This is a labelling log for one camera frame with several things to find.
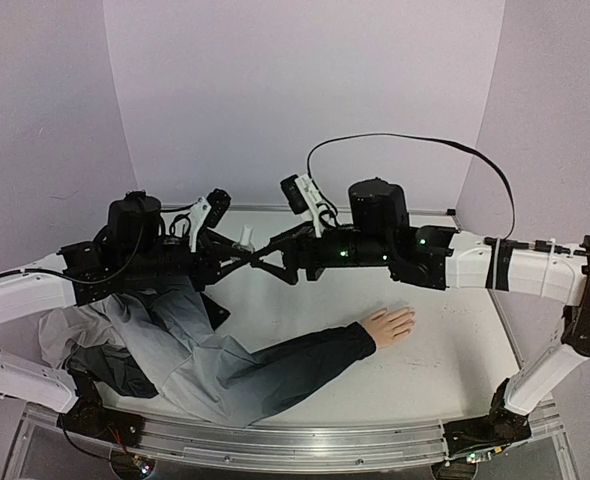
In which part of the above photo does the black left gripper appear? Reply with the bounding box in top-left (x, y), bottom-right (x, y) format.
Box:
top-left (123, 232), bottom-right (254, 293)

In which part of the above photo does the clear nail polish bottle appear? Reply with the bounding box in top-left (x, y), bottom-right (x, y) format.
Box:
top-left (234, 225), bottom-right (255, 253)

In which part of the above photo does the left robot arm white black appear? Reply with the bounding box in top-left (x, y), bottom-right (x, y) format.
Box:
top-left (0, 243), bottom-right (287, 437)

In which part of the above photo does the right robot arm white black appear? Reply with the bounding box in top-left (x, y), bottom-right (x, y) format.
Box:
top-left (251, 175), bottom-right (590, 416)

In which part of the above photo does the grey black jacket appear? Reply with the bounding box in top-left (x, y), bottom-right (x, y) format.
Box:
top-left (38, 277), bottom-right (376, 427)

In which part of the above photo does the mannequin hand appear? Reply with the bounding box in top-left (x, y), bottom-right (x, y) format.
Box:
top-left (360, 307), bottom-right (415, 350)

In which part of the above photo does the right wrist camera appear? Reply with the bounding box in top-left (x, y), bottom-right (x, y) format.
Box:
top-left (280, 174), bottom-right (338, 238)

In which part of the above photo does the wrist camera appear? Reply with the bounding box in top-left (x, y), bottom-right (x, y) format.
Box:
top-left (280, 174), bottom-right (338, 238)
top-left (188, 189), bottom-right (231, 253)

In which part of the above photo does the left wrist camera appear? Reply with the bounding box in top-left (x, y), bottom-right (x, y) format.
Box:
top-left (188, 189), bottom-right (231, 253)

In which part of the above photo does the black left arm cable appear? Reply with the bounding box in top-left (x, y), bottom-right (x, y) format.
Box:
top-left (167, 212), bottom-right (194, 239)

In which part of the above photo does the black right camera cable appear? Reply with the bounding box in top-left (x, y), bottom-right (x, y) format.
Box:
top-left (306, 132), bottom-right (516, 239)

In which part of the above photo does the aluminium back table rail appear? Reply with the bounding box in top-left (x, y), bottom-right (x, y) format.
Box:
top-left (162, 204), bottom-right (457, 217)

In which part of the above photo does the aluminium table rail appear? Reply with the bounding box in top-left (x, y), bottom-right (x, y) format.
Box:
top-left (162, 204), bottom-right (457, 217)
top-left (488, 290), bottom-right (525, 369)

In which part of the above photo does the aluminium front rail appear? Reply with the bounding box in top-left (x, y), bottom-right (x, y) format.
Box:
top-left (109, 398), bottom-right (447, 474)

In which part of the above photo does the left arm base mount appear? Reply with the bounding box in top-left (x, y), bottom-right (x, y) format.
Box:
top-left (54, 379), bottom-right (149, 475)

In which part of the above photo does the aluminium right table rail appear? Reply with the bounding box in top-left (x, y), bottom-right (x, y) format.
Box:
top-left (488, 290), bottom-right (525, 369)

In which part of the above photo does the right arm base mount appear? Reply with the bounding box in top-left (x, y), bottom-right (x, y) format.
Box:
top-left (443, 379), bottom-right (532, 460)

